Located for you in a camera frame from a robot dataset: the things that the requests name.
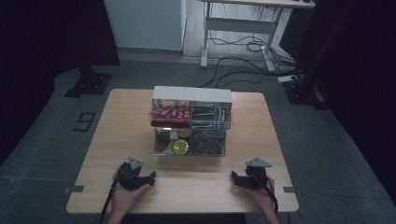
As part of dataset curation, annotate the pile of green sachets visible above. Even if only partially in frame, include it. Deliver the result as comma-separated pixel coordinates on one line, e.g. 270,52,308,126
191,104,232,130

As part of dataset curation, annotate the white cabinet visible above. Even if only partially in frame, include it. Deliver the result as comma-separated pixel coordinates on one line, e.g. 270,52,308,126
103,0,188,51

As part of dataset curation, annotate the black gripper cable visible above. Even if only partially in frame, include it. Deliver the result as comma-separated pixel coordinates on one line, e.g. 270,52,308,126
258,176,279,217
98,173,121,224

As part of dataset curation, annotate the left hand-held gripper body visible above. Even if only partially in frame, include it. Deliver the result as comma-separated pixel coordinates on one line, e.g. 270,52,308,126
116,157,150,191

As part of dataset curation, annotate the grey tape strip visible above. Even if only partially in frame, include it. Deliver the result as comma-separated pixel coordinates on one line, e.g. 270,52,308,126
282,185,303,195

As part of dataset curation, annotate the black stand base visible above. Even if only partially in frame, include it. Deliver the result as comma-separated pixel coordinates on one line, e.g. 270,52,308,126
64,64,113,98
283,74,332,110

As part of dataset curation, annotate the person's right hand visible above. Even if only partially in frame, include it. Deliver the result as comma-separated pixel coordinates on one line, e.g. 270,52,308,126
248,175,278,215

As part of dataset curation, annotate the pile of red snack packets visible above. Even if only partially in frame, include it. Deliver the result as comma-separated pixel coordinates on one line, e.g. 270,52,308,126
150,105,193,129

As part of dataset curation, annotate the tangled black floor cable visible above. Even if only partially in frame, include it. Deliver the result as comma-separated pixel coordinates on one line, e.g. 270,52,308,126
207,35,297,76

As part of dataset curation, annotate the white metal frame desk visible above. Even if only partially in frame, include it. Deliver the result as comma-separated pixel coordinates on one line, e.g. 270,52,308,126
198,0,317,74

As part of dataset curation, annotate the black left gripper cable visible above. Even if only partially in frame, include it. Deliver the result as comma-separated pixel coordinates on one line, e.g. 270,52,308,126
98,173,121,224

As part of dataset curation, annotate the black curtain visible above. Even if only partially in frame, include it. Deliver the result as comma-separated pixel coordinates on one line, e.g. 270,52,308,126
0,0,121,164
297,0,396,206

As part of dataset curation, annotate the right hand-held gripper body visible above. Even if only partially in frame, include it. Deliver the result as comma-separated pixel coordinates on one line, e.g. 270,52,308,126
242,157,274,191

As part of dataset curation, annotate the person's left hand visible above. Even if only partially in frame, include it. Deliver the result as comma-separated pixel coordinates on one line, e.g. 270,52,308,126
110,169,150,214

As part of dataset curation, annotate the pile of dark brown sticks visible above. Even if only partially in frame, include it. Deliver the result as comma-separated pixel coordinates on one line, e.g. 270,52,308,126
190,130,225,156

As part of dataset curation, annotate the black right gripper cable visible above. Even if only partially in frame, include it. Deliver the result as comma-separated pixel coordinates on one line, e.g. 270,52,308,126
258,176,279,217

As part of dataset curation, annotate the clear acrylic drawer organizer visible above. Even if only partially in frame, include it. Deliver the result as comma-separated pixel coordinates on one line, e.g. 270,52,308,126
150,85,233,158

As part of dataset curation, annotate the white power strip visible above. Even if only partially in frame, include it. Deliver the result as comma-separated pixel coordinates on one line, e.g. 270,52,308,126
276,74,299,84

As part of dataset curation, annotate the long black floor cable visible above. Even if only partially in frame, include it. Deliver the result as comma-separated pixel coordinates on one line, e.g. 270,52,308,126
198,55,283,90

